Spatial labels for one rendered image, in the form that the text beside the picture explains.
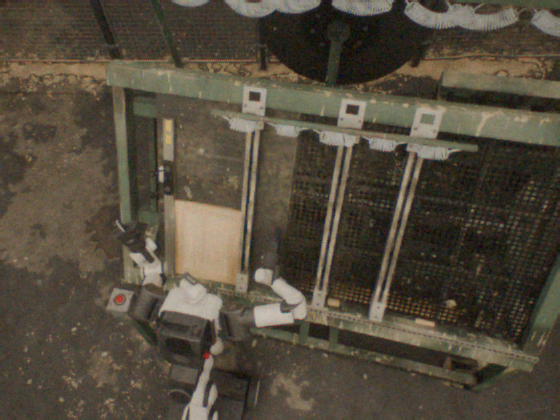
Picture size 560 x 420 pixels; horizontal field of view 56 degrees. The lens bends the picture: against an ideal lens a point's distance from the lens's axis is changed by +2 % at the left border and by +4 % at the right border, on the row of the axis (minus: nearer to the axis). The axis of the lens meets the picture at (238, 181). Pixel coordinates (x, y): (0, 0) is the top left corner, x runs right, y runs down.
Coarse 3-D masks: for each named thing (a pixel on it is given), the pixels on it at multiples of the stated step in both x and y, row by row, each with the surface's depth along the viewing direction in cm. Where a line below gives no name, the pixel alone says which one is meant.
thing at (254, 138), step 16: (256, 112) 225; (256, 128) 230; (256, 144) 237; (256, 160) 241; (256, 176) 247; (256, 192) 256; (240, 240) 265; (240, 256) 269; (240, 272) 275; (240, 288) 280
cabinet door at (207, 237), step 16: (176, 208) 271; (192, 208) 269; (208, 208) 266; (224, 208) 265; (176, 224) 276; (192, 224) 274; (208, 224) 272; (224, 224) 269; (240, 224) 266; (176, 240) 282; (192, 240) 279; (208, 240) 277; (224, 240) 274; (176, 256) 287; (192, 256) 285; (208, 256) 282; (224, 256) 279; (176, 272) 292; (192, 272) 290; (208, 272) 287; (224, 272) 284
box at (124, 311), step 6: (114, 288) 287; (114, 294) 284; (126, 294) 284; (132, 294) 284; (126, 300) 282; (132, 300) 285; (108, 306) 281; (114, 306) 281; (120, 306) 281; (126, 306) 280; (132, 306) 286; (114, 312) 285; (120, 312) 282; (126, 312) 280; (126, 318) 291; (132, 318) 290
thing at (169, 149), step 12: (168, 120) 245; (168, 132) 248; (168, 144) 252; (168, 156) 255; (168, 204) 269; (168, 216) 272; (168, 228) 276; (168, 240) 280; (168, 252) 284; (168, 264) 288
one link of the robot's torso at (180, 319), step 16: (176, 288) 243; (176, 304) 235; (192, 304) 235; (208, 304) 235; (160, 320) 237; (176, 320) 228; (192, 320) 228; (208, 320) 228; (160, 336) 224; (176, 336) 221; (192, 336) 222; (208, 336) 235; (160, 352) 234; (176, 352) 229; (192, 352) 225; (208, 352) 234; (192, 368) 241
